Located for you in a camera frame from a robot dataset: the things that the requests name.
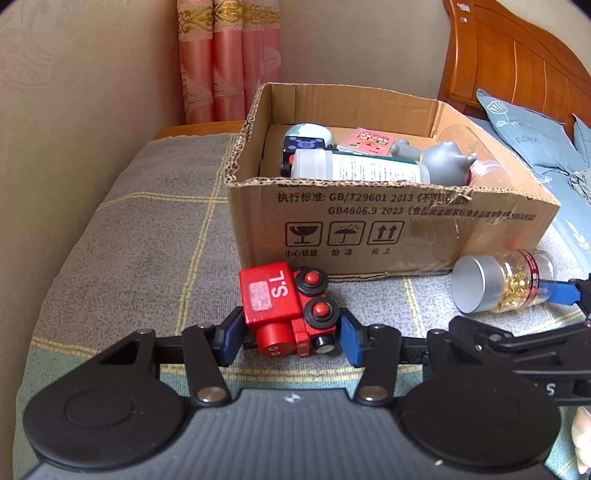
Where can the clear case with red card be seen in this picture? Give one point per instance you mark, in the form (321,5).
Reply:
(369,141)

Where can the person's right hand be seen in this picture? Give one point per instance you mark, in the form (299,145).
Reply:
(582,434)

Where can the wooden headboard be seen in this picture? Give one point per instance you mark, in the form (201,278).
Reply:
(517,50)

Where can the black toy block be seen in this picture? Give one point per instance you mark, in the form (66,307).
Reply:
(300,144)

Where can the grey cat figurine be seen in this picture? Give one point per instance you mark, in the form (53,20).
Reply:
(438,161)

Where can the blue patterned pillow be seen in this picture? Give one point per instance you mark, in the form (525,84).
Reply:
(521,129)

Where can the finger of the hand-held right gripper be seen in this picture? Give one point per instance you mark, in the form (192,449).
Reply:
(517,341)
(561,293)

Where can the white bottle with green label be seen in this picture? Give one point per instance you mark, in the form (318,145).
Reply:
(360,167)

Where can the capsule bottle with silver cap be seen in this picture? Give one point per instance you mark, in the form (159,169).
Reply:
(498,281)

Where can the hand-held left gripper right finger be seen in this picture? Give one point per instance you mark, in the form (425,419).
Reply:
(352,339)

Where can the clear plastic jar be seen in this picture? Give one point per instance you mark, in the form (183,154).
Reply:
(485,173)

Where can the grey-blue crumpled cloth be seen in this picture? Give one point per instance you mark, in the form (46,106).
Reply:
(581,184)

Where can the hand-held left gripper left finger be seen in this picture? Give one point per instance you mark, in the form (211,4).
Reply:
(231,339)

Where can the cardboard box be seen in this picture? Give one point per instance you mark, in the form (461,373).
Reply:
(392,221)

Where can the pink curtain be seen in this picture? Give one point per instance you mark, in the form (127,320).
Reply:
(231,64)

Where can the blue patterned bedsheet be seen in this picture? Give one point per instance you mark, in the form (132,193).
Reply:
(577,230)

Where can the red toy train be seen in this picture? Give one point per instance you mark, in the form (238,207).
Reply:
(281,309)

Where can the wooden bed frame rail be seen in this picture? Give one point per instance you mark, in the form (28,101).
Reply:
(198,130)

